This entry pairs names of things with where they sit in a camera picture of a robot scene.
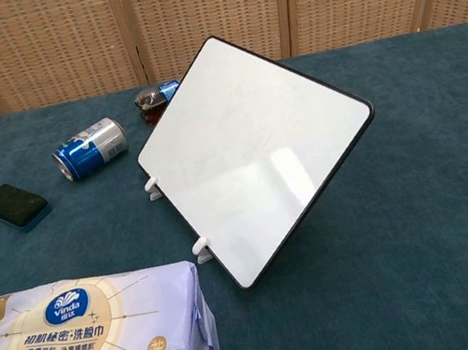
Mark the small black device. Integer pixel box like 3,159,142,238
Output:
0,175,56,239

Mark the white rectangular tray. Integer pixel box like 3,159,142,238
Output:
117,10,402,306

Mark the blue drink can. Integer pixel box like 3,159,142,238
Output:
46,114,135,187

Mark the dark snack bottle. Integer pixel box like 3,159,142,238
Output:
130,78,188,130

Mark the teal table cloth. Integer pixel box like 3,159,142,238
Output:
0,21,468,350

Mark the woven wooden folding screen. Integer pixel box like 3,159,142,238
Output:
0,0,468,120

